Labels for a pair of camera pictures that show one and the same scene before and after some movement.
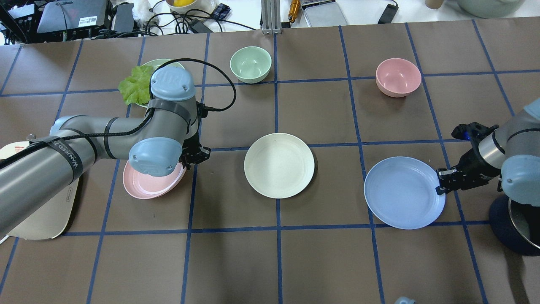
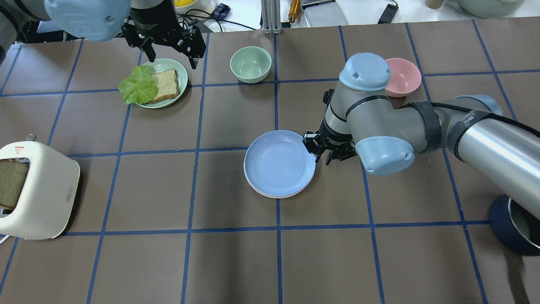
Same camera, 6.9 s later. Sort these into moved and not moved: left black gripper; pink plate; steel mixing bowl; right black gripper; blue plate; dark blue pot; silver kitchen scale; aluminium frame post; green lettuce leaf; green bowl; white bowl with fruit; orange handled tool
Moved: left black gripper; pink plate; right black gripper; blue plate
Not moved: silver kitchen scale; green lettuce leaf; green bowl; aluminium frame post; steel mixing bowl; orange handled tool; white bowl with fruit; dark blue pot
